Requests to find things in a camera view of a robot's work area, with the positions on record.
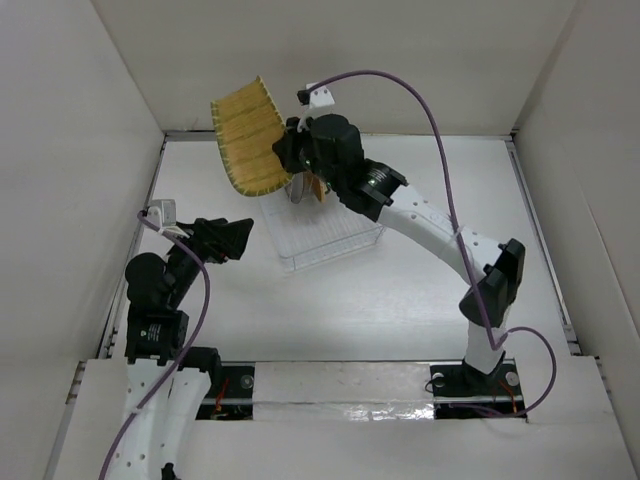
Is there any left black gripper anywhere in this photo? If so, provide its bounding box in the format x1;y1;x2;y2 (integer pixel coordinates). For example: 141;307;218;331
163;215;251;304

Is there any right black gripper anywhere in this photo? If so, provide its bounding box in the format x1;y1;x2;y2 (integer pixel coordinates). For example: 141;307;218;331
275;113;343;193

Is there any square bamboo tray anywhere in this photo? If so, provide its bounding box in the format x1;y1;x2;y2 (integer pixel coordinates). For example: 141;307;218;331
211;77;292;197
306;173;328;203

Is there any grey reindeer pattern plate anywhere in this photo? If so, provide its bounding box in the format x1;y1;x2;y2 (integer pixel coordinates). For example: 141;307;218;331
289;173;306;204

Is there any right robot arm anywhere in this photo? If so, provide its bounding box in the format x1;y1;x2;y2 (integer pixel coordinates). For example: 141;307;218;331
272;114;526;393

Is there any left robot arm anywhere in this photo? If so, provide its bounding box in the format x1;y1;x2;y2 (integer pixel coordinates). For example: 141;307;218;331
98;209;254;479

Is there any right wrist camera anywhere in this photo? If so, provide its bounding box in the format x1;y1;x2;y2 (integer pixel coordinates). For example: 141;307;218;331
296;83;335;109

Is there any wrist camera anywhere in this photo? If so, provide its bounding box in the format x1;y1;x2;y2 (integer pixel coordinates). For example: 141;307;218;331
296;83;335;109
139;199;186;237

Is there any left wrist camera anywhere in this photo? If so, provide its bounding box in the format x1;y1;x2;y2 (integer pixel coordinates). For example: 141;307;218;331
139;199;186;237

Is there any white wire dish rack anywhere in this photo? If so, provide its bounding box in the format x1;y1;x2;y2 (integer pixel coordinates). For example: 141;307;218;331
259;173;385;272

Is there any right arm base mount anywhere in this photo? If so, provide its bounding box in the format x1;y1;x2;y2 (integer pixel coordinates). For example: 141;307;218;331
424;359;527;420

